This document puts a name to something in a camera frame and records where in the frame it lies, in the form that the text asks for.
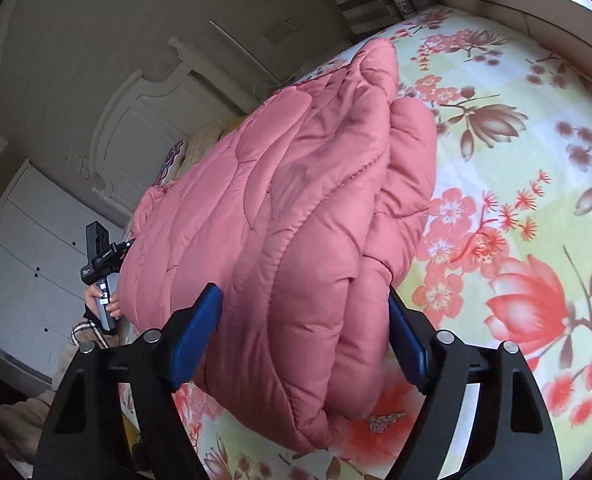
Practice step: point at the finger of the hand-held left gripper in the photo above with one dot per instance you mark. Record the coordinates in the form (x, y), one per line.
(125, 246)

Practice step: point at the pink quilted jacket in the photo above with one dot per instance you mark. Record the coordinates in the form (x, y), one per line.
(286, 240)

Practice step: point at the person's left hand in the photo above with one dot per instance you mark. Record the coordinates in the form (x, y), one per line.
(93, 300)

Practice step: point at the beige fluffy cloth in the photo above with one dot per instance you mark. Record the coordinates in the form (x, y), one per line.
(11, 435)

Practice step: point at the wall socket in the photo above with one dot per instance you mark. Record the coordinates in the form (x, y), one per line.
(283, 30)

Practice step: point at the purple patterned pillow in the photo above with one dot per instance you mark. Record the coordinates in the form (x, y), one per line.
(172, 160)

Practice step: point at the beige windowsill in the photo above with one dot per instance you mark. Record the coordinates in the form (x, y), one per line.
(526, 5)

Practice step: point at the white wooden headboard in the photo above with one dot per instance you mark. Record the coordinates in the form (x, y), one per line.
(136, 125)

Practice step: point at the beige pillow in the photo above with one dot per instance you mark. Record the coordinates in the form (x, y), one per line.
(206, 137)

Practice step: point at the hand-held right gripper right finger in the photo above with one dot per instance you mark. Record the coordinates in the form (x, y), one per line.
(406, 350)

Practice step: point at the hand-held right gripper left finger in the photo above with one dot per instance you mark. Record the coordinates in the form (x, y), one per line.
(196, 340)

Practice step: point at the person's left forearm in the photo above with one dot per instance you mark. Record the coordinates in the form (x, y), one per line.
(88, 332)

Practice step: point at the floral bed sheet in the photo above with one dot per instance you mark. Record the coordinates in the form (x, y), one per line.
(501, 160)

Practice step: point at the white wardrobe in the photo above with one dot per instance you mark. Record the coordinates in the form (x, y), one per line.
(21, 260)

